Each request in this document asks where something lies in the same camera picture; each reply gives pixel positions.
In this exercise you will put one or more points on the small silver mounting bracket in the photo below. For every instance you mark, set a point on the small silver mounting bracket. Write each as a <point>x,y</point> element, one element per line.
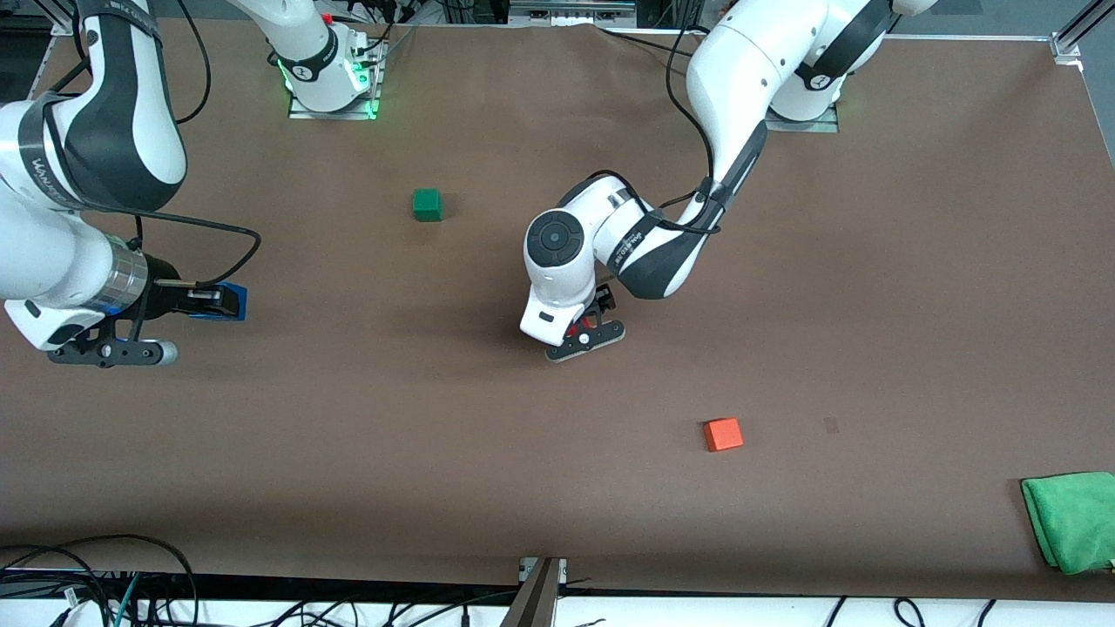
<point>525,570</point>

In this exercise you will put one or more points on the red cube block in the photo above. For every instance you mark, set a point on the red cube block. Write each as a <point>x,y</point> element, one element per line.
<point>571,333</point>

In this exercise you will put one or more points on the green folded cloth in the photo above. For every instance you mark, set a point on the green folded cloth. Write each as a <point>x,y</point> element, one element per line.
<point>1076,521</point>

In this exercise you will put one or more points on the green cube block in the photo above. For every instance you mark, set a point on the green cube block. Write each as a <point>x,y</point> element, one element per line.
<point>427,205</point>

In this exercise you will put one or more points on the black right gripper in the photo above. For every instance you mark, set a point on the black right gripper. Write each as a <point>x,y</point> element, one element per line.
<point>163,293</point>

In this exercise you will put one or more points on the orange cube block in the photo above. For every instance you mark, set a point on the orange cube block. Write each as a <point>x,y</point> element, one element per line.
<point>723,434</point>

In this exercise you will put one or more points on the blue cube block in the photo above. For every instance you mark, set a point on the blue cube block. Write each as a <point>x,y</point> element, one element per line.
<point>243,305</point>

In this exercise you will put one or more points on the silver corner bracket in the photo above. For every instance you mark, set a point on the silver corner bracket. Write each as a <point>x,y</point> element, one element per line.
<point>1064,48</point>

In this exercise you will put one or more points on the aluminium profile post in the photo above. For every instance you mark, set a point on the aluminium profile post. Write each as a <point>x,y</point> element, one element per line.
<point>536,605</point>

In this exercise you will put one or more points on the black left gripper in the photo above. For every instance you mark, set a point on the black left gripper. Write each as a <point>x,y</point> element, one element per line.
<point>603,302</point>

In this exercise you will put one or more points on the aluminium frame beam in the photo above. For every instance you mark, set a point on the aluminium frame beam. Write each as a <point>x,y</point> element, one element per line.
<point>566,10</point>

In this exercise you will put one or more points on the brown paper table cover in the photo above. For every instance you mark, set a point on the brown paper table cover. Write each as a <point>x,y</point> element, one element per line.
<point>348,488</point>

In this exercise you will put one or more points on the aluminium frame rail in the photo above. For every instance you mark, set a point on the aluminium frame rail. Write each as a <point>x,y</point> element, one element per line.
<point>1089,22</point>

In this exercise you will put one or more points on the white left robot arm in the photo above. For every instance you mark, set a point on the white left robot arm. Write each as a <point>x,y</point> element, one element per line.
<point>740,70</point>

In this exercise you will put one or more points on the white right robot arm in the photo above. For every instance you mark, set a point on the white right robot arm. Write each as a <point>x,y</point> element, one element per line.
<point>35,261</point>

